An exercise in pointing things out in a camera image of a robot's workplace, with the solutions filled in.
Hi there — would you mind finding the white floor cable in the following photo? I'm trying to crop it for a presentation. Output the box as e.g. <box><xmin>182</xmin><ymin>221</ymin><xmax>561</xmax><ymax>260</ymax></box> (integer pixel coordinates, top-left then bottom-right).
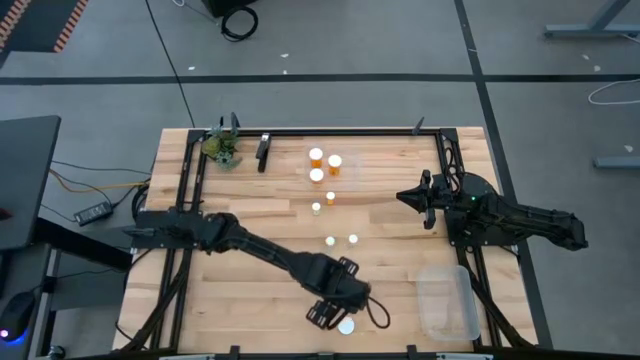
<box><xmin>587</xmin><ymin>77</ymin><xmax>640</xmax><ymax>107</ymax></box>

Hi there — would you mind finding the black left camera cable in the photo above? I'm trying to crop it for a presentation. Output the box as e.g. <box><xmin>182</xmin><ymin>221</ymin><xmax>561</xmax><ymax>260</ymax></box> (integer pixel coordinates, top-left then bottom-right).
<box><xmin>366</xmin><ymin>296</ymin><xmax>392</xmax><ymax>330</ymax></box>

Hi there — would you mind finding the black rectangular clamp block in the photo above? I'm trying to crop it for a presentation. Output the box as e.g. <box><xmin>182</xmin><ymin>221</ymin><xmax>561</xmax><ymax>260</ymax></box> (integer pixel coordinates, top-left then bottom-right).
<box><xmin>255</xmin><ymin>132</ymin><xmax>273</xmax><ymax>174</ymax></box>

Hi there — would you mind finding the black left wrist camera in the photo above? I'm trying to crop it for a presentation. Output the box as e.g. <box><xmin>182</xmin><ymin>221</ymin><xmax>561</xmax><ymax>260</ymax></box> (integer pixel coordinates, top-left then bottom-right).
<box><xmin>344</xmin><ymin>280</ymin><xmax>373</xmax><ymax>312</ymax></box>

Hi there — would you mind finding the black metal rig frame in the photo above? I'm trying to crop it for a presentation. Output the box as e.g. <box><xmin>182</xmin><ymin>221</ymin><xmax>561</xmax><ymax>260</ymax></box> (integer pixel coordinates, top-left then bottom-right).
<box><xmin>112</xmin><ymin>127</ymin><xmax>539</xmax><ymax>360</ymax></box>

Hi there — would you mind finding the black computer mouse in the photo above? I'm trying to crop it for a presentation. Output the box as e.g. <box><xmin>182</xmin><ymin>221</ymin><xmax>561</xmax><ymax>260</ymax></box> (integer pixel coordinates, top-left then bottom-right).
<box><xmin>0</xmin><ymin>290</ymin><xmax>37</xmax><ymax>344</ymax></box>

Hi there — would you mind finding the clear plastic bin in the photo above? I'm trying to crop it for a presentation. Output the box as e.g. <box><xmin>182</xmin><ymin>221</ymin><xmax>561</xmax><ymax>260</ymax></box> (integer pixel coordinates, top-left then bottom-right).
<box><xmin>416</xmin><ymin>264</ymin><xmax>482</xmax><ymax>343</ymax></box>
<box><xmin>303</xmin><ymin>144</ymin><xmax>362</xmax><ymax>194</ymax></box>

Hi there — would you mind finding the black desk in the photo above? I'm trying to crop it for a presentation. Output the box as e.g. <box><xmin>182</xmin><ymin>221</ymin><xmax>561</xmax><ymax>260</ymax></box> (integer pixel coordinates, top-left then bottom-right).
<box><xmin>0</xmin><ymin>115</ymin><xmax>63</xmax><ymax>252</ymax></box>

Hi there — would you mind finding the black orange striped mat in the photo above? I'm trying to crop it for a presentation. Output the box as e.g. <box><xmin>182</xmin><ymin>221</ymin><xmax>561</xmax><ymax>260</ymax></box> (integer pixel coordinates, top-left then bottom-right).
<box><xmin>0</xmin><ymin>0</ymin><xmax>90</xmax><ymax>55</ymax></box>

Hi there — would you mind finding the green artificial succulent plant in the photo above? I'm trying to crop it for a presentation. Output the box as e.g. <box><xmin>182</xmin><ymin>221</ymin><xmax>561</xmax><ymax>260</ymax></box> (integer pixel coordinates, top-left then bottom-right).
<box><xmin>201</xmin><ymin>124</ymin><xmax>243</xmax><ymax>172</ymax></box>

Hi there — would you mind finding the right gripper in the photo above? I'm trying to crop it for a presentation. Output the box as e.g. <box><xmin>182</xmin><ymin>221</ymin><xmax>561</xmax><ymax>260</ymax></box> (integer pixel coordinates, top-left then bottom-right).
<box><xmin>397</xmin><ymin>170</ymin><xmax>456</xmax><ymax>230</ymax></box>

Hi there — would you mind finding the long black floor cable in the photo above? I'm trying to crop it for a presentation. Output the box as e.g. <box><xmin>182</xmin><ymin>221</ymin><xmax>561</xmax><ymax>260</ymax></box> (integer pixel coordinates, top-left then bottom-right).
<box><xmin>143</xmin><ymin>0</ymin><xmax>197</xmax><ymax>129</ymax></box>

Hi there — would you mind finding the coiled black cable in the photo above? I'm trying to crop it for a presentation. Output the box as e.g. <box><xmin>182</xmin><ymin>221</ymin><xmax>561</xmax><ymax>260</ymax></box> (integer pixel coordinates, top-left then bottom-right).
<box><xmin>220</xmin><ymin>4</ymin><xmax>260</xmax><ymax>43</ymax></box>

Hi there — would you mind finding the black power adapter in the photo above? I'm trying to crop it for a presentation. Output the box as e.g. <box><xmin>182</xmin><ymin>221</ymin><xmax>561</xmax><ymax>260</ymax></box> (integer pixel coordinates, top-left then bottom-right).
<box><xmin>73</xmin><ymin>200</ymin><xmax>114</xmax><ymax>227</ymax></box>

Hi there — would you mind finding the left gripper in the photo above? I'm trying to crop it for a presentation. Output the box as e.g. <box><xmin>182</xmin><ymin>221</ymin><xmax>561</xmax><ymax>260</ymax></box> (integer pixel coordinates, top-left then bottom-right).
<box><xmin>298</xmin><ymin>252</ymin><xmax>359</xmax><ymax>332</ymax></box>

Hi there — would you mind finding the grey table leg frame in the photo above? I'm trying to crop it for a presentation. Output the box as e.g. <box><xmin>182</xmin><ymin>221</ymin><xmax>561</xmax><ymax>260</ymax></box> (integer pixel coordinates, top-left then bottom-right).
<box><xmin>543</xmin><ymin>0</ymin><xmax>640</xmax><ymax>41</ymax></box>

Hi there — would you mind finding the grey floor foot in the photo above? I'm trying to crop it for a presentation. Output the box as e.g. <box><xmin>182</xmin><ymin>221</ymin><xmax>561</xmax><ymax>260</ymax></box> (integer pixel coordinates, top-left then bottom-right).
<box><xmin>593</xmin><ymin>155</ymin><xmax>640</xmax><ymax>170</ymax></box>

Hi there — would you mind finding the orange cable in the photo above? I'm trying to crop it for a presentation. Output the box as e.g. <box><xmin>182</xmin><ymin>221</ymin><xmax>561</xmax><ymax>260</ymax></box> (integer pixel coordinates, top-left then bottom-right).
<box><xmin>48</xmin><ymin>168</ymin><xmax>151</xmax><ymax>195</ymax></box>

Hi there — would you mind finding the black box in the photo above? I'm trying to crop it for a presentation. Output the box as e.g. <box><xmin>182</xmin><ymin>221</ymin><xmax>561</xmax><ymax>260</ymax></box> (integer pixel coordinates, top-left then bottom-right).
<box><xmin>201</xmin><ymin>0</ymin><xmax>259</xmax><ymax>19</ymax></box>

